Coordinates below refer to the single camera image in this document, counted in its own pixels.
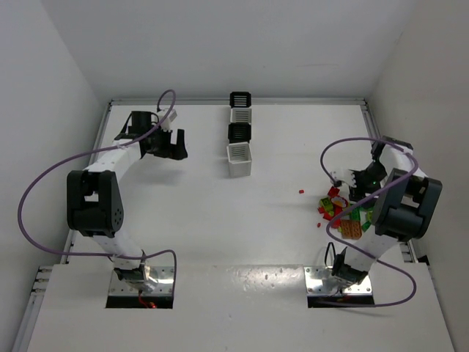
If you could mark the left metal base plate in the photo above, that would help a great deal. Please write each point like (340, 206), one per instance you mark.
(151, 281)

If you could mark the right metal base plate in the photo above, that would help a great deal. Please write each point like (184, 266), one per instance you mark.
(320, 283)

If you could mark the far black slatted container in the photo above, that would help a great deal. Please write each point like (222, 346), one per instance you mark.
(240, 100)

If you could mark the red square lego brick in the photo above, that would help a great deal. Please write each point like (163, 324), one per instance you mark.
(333, 192)

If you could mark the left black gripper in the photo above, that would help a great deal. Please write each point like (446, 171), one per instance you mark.
(165, 143)

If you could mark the black slatted container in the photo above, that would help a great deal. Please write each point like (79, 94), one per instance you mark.
(240, 100)
(239, 132)

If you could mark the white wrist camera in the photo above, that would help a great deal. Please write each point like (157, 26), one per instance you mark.
(166, 118)
(343, 176)

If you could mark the red white flower lego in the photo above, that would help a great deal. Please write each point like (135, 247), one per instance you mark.
(339, 202)

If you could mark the far white slatted container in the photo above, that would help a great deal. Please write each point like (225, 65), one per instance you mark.
(241, 115)

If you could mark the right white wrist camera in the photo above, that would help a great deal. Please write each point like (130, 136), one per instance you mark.
(343, 176)

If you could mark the metal base plate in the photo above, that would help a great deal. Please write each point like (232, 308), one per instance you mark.
(320, 283)
(151, 281)

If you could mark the white slatted container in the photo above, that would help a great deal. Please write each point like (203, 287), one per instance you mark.
(241, 115)
(239, 159)

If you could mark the near white slatted container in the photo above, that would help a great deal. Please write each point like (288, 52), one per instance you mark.
(239, 159)

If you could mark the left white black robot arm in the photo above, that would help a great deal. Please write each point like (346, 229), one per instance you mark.
(94, 203)

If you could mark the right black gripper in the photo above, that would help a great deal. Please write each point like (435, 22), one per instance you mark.
(361, 182)

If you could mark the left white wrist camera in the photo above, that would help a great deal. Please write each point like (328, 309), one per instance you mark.
(166, 118)

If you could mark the lime green printed lego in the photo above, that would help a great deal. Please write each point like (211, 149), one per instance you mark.
(326, 203)

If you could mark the orange lego plate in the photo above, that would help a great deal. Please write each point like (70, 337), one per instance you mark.
(351, 229)

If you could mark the near black slatted container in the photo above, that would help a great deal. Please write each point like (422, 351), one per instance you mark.
(239, 132)

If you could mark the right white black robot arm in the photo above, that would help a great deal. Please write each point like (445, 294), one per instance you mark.
(399, 214)

